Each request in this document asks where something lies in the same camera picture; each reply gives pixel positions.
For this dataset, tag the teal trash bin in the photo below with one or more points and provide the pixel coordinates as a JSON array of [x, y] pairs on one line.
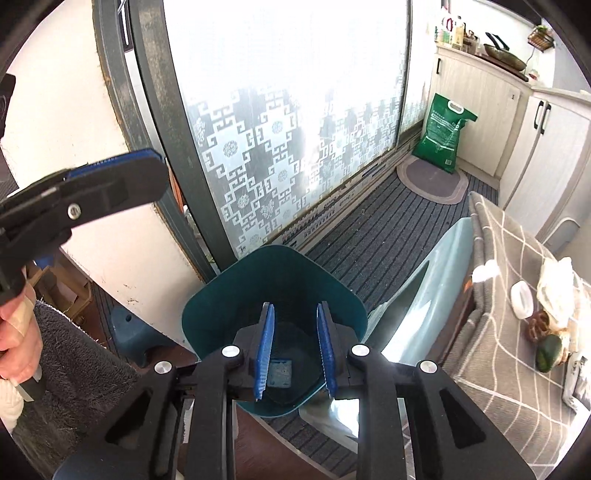
[[277, 277]]

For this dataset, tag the dark green fruit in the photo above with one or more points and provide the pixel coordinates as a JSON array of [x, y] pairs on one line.
[[548, 353]]

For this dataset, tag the grey checked tablecloth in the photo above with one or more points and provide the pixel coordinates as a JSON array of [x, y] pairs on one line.
[[503, 378]]

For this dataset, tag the brown round shell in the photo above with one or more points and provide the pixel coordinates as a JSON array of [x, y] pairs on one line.
[[538, 325]]

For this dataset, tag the blue plastic stool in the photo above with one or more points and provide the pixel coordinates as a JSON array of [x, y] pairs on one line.
[[134, 337]]

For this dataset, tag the patterned frosted glass door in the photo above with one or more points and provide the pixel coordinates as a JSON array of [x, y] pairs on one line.
[[277, 115]]

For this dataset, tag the blue paper scrap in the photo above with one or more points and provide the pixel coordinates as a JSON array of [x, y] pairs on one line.
[[280, 373]]

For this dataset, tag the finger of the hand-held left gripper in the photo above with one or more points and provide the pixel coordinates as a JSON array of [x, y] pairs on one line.
[[115, 190], [115, 161]]

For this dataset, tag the grey oval mat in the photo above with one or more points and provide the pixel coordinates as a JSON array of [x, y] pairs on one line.
[[431, 182]]

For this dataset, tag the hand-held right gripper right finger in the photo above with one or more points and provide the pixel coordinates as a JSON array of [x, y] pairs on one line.
[[326, 350]]

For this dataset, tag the dark striped floor mat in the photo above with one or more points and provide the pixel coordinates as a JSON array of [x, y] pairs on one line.
[[369, 235]]

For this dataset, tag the black wall rack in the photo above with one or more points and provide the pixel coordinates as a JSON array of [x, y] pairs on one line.
[[541, 37]]

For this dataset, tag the sliding door bottom rail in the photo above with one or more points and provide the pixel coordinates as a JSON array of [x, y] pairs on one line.
[[341, 198]]

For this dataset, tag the cooking oil bottle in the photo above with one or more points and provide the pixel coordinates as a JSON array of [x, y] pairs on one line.
[[458, 34]]

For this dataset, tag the white round lid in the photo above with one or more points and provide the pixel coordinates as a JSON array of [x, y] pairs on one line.
[[521, 297]]

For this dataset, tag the white printed packet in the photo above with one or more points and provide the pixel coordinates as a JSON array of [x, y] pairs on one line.
[[577, 383]]

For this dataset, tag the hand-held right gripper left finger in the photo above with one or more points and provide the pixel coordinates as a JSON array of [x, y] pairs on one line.
[[264, 350]]

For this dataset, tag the crumpled white tissue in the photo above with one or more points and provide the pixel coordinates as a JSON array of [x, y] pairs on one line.
[[485, 272]]

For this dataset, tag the person's left hand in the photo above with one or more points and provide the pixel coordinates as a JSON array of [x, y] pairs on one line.
[[14, 341]]

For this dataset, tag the white single door cabinet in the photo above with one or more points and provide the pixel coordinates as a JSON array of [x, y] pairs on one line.
[[475, 120]]

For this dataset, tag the dark frying pan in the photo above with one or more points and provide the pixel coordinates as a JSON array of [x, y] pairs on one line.
[[503, 55]]

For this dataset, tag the white plastic jug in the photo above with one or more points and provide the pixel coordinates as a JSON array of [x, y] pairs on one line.
[[447, 25]]

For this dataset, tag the white crumpled plastic wrapper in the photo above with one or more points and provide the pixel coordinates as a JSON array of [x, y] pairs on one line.
[[556, 290]]

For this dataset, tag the light blue plastic table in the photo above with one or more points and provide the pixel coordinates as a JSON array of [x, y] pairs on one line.
[[443, 277]]

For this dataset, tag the green rice bag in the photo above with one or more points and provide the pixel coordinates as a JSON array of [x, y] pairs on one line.
[[443, 134]]

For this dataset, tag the white double door cabinet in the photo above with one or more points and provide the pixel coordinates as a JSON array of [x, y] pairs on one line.
[[545, 152]]

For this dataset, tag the grey fluffy cloth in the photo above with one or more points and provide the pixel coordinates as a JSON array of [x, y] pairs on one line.
[[78, 378]]

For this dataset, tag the dark door frame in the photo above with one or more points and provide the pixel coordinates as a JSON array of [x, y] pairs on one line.
[[152, 115]]

